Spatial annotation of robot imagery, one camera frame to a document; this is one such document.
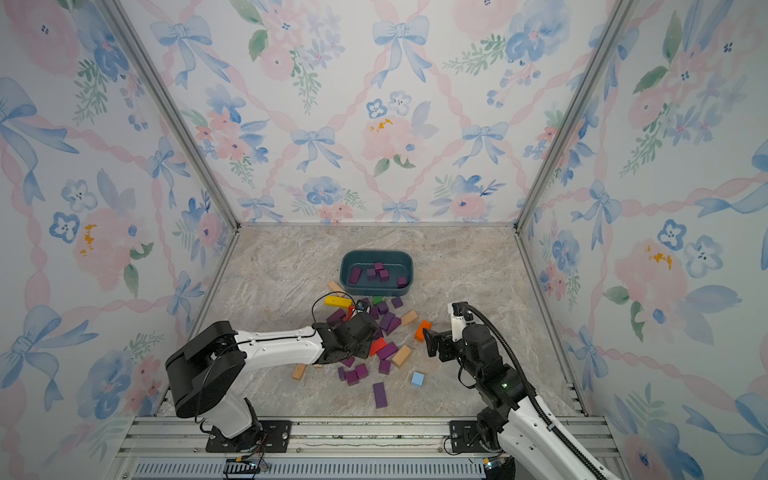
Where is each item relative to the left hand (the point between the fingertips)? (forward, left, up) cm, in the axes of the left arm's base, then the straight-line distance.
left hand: (368, 338), depth 89 cm
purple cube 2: (+27, -2, 0) cm, 27 cm away
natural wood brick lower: (-5, -10, -1) cm, 11 cm away
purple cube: (+23, 0, 0) cm, 23 cm away
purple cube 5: (+23, -5, 0) cm, 23 cm away
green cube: (+14, -2, -1) cm, 14 cm away
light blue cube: (-11, -14, -1) cm, 18 cm away
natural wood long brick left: (-9, +19, -1) cm, 21 cm away
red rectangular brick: (-2, -3, 0) cm, 3 cm away
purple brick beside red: (-3, -6, -1) cm, 7 cm away
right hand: (+1, -19, +13) cm, 24 cm away
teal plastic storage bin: (+28, -10, 0) cm, 30 cm away
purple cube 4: (+13, -9, -1) cm, 16 cm away
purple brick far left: (+23, +6, -1) cm, 24 cm away
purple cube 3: (+21, -11, -1) cm, 23 cm away
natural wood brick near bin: (+18, +12, -1) cm, 22 cm away
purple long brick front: (-16, -4, -2) cm, 17 cm away
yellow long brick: (+13, +10, -1) cm, 16 cm away
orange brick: (+2, -15, 0) cm, 15 cm away
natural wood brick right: (+7, -13, -1) cm, 14 cm away
